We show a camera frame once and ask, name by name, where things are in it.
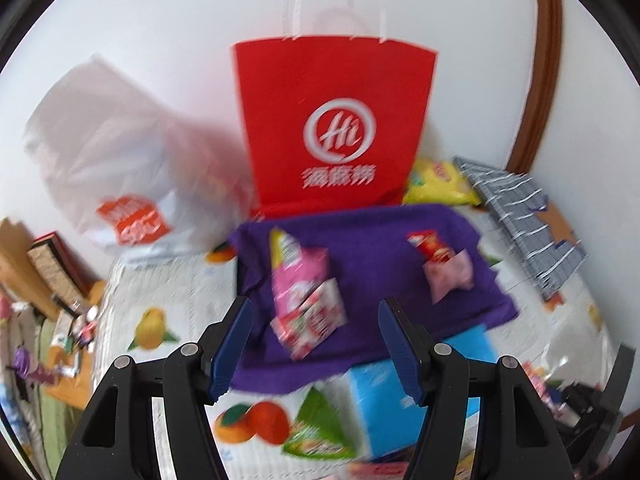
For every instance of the wooden headboard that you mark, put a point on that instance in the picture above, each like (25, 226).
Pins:
(22, 265)

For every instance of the pink snack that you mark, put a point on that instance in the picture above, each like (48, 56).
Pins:
(450, 275)

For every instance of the small red snack packet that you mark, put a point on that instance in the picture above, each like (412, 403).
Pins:
(432, 247)

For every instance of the brown wooden door frame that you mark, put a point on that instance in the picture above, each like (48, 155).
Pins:
(542, 60)

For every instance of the patterned notebook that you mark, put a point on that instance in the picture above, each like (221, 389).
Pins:
(57, 270)

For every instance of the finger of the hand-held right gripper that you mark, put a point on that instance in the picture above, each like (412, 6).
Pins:
(577, 402)
(620, 395)

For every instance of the grey checked folded cloth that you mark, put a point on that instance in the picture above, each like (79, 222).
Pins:
(525, 220)

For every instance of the fruit print tablecloth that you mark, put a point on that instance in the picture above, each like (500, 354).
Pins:
(165, 290)

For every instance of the purple bottle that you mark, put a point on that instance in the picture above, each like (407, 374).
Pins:
(35, 367)

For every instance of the pink white strawberry packet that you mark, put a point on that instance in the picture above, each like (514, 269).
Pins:
(310, 322)

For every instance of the yellow chip bag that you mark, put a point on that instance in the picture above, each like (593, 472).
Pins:
(437, 185)

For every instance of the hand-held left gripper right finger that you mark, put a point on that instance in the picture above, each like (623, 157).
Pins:
(402, 355)

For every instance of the white plastic shopping bag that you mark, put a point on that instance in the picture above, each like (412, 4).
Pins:
(125, 160)

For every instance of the magenta snack bag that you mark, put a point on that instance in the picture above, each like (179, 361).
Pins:
(300, 270)

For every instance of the green triangular snack packet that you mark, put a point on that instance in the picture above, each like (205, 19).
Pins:
(317, 432)

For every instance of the green blanket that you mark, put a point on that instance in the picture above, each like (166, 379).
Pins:
(50, 420)

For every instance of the purple towel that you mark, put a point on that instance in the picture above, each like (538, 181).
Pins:
(370, 260)

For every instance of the wooden nightstand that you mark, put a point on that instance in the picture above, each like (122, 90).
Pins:
(75, 385)

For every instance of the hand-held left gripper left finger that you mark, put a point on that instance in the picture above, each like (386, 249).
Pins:
(232, 350)

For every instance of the red paper bag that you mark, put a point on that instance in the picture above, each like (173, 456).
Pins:
(330, 85)

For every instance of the blue tissue pack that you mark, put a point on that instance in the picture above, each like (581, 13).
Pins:
(380, 410)

